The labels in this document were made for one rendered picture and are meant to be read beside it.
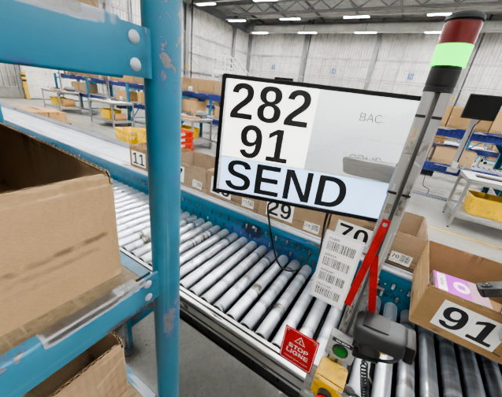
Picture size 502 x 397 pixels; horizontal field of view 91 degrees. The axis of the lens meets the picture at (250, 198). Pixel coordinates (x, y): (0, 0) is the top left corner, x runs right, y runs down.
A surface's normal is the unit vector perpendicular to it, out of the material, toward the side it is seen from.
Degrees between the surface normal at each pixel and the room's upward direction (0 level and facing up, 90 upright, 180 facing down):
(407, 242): 90
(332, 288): 90
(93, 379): 90
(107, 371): 90
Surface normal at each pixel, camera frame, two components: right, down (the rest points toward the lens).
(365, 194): -0.20, 0.29
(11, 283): 0.83, 0.32
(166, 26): 0.51, 0.39
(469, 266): -0.54, 0.35
